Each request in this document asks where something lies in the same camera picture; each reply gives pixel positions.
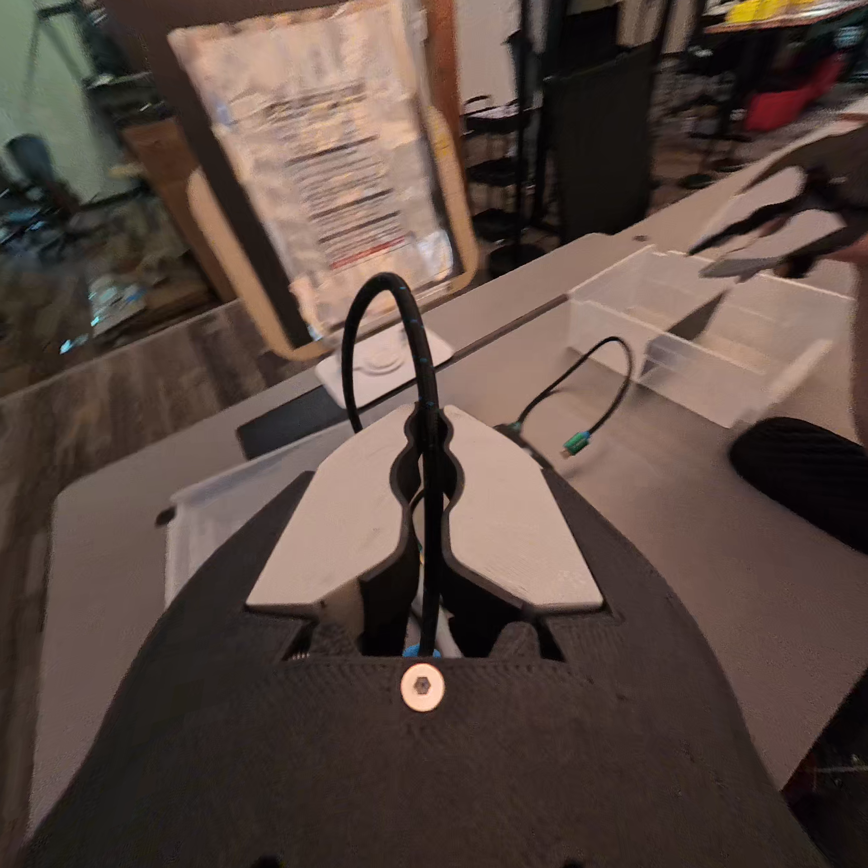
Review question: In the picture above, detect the large clear plastic bin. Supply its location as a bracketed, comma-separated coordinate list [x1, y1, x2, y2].
[565, 245, 857, 429]

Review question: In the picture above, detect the black mesh pad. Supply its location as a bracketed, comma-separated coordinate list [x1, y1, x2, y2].
[729, 415, 868, 556]

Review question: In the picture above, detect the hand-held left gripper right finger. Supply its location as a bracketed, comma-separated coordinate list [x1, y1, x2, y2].
[441, 404, 604, 655]

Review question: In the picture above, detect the wooden framed notice board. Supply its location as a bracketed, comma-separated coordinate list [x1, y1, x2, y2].
[166, 0, 481, 363]

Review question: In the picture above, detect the black metal rack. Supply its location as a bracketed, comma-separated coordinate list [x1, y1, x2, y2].
[464, 0, 655, 272]

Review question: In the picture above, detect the thick black braided hdmi cable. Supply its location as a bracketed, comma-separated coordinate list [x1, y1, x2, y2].
[341, 271, 454, 659]

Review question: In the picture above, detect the small clear plastic bin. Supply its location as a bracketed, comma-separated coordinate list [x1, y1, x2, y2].
[641, 332, 836, 429]

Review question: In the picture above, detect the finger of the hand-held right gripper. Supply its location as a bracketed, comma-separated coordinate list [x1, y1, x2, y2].
[697, 210, 850, 282]
[687, 165, 809, 256]

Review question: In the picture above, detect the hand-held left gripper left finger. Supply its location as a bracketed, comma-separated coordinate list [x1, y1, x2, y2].
[244, 403, 423, 657]

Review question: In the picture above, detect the red cushion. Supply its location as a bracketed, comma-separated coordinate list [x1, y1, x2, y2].
[746, 57, 852, 133]

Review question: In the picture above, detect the black desk mat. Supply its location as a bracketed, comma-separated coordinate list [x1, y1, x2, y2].
[236, 400, 360, 463]

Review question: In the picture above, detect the thin black cable green plug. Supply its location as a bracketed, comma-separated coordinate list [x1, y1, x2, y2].
[505, 335, 635, 462]

